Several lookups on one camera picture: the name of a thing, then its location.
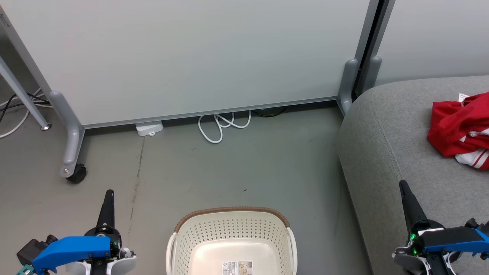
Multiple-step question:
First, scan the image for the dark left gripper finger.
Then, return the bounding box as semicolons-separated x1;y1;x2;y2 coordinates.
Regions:
96;189;116;230

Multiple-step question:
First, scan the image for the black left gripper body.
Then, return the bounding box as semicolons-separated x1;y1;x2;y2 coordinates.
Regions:
84;226;123;252

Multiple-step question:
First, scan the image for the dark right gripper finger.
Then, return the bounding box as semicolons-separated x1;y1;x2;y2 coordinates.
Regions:
399;180;428;232

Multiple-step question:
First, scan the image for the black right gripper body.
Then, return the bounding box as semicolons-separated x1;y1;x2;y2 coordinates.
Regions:
408;219;446;256

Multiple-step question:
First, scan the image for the red garment with white print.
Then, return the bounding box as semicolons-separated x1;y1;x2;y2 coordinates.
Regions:
427;92;489;158

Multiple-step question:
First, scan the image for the white perforated laundry basket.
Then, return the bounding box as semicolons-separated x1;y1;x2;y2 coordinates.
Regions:
166;206;298;275

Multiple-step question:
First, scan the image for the paper label inside basket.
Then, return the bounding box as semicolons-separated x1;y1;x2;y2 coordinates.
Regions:
222;260;254;275

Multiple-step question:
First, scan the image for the black caster wheel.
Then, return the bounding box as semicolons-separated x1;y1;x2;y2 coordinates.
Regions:
65;164;87;184

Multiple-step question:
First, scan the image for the grey fabric sofa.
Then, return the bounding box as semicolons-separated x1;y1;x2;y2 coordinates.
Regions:
337;75;489;275

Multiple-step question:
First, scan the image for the grey partition leg with caster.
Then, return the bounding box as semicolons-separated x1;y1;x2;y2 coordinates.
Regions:
49;90;86;179

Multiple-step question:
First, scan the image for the white power adapter box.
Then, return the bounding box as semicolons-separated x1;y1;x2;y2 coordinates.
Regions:
135;120;164;137

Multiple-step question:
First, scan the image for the short grey partition leg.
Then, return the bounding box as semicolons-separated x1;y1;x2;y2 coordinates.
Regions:
337;58;361;116
361;56;383;94

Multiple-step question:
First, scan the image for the slanted grey metal leg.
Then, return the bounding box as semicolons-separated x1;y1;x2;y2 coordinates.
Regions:
0;57;52;131

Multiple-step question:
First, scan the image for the narrow white partition panel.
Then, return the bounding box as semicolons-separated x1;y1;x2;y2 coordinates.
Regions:
372;0;489;87

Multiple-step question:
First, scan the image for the large white partition panel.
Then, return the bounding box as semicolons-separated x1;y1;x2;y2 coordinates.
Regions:
0;0;379;129

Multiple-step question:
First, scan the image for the blue right camera mount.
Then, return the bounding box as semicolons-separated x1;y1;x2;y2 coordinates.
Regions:
422;226;489;255

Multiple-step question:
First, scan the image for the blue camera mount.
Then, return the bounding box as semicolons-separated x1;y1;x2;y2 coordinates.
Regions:
422;226;489;255
32;236;112;274

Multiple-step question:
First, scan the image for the blue left camera mount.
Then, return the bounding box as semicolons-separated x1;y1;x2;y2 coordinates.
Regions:
32;236;112;274

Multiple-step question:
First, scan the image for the loose white cable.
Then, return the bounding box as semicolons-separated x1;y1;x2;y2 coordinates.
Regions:
0;87;54;139

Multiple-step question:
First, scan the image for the loose black cable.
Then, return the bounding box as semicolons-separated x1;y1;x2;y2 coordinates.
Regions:
0;93;51;123

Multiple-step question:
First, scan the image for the coiled white floor cable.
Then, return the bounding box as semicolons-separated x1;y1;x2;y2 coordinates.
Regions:
198;110;252;144

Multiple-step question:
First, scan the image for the black floor cable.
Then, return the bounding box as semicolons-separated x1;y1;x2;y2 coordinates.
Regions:
252;107;289;118

